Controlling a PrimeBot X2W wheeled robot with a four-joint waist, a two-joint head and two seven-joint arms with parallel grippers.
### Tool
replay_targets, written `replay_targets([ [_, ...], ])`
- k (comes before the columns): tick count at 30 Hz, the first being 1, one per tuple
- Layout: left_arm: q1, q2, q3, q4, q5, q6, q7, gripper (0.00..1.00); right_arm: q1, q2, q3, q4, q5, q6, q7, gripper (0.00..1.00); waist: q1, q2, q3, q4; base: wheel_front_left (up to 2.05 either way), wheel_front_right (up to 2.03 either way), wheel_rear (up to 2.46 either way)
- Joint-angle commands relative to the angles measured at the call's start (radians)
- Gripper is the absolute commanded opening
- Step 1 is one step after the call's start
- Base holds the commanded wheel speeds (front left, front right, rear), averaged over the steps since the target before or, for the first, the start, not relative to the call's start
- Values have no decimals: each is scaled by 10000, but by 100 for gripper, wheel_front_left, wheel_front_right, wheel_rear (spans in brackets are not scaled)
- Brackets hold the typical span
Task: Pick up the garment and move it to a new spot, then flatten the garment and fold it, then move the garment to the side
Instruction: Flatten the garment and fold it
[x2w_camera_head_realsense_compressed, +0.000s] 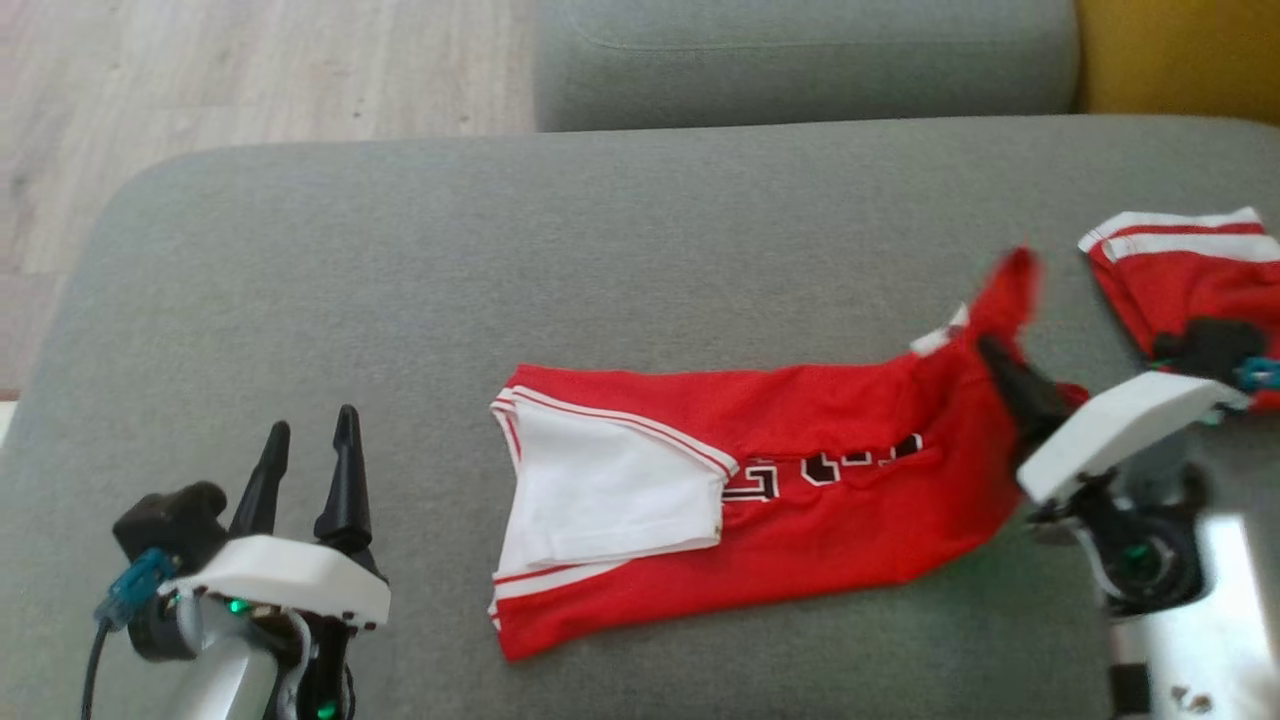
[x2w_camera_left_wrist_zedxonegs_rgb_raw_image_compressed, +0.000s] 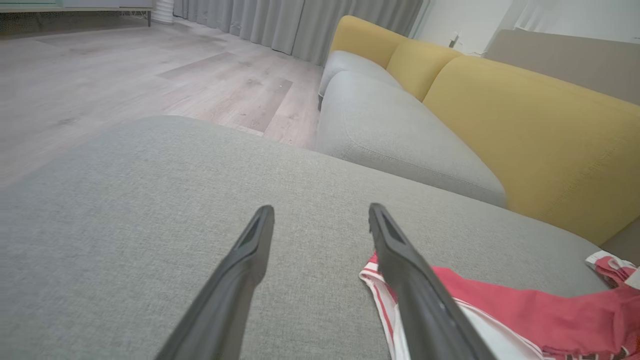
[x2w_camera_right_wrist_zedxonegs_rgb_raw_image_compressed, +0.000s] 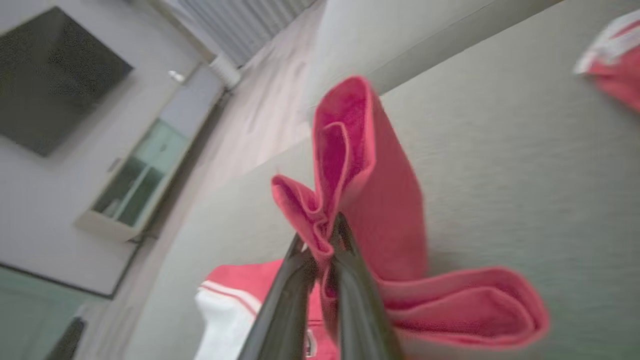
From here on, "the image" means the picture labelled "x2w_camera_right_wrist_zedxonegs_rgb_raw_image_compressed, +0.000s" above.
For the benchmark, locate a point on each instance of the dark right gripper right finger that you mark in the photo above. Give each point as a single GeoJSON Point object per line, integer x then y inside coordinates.
{"type": "Point", "coordinates": [360, 320]}

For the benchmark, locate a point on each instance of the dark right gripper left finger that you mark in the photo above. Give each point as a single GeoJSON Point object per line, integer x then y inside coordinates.
{"type": "Point", "coordinates": [285, 315]}

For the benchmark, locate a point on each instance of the red white baseball jacket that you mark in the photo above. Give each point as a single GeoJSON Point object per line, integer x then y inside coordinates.
{"type": "Point", "coordinates": [380, 200]}

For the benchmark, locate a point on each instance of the white glass-door television cabinet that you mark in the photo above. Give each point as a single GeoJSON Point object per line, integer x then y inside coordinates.
{"type": "Point", "coordinates": [145, 175]}

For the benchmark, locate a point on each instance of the grey sofa seat cushion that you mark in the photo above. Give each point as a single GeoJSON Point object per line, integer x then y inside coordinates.
{"type": "Point", "coordinates": [510, 180]}

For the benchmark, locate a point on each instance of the white cylinder appliance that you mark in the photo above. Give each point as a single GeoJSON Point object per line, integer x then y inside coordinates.
{"type": "Point", "coordinates": [225, 71]}

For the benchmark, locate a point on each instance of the pale green floor rug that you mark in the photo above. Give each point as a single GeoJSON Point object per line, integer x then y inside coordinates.
{"type": "Point", "coordinates": [30, 315]}

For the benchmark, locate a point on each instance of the grey sofa back cushion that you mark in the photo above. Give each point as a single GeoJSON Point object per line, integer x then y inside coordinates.
{"type": "Point", "coordinates": [375, 40]}

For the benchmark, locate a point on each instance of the grey window curtain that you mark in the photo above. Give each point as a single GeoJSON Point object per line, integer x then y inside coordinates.
{"type": "Point", "coordinates": [240, 25]}

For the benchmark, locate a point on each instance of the red shorts with white stripes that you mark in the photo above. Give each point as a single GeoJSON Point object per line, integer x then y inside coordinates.
{"type": "Point", "coordinates": [615, 65]}

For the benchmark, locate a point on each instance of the black wall television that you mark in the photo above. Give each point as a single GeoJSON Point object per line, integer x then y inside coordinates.
{"type": "Point", "coordinates": [55, 80]}

